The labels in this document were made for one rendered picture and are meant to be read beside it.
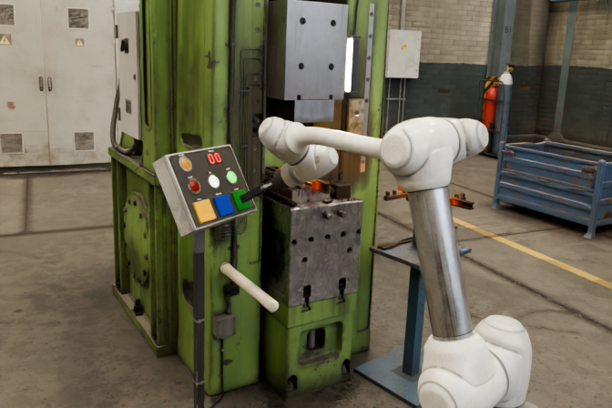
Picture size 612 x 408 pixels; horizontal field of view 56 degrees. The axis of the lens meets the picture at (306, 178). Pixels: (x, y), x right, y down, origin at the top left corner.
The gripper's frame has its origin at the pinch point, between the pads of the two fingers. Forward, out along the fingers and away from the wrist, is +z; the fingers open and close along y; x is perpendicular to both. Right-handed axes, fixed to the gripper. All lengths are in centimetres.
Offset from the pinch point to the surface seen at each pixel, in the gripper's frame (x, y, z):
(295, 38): 53, 35, -25
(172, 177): 14.5, -27.0, 5.1
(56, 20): 313, 256, 388
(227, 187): 6.1, -4.3, 4.2
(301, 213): -12.8, 34.3, 5.4
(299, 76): 39, 37, -18
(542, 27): 152, 989, 40
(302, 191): -4.1, 40.2, 4.8
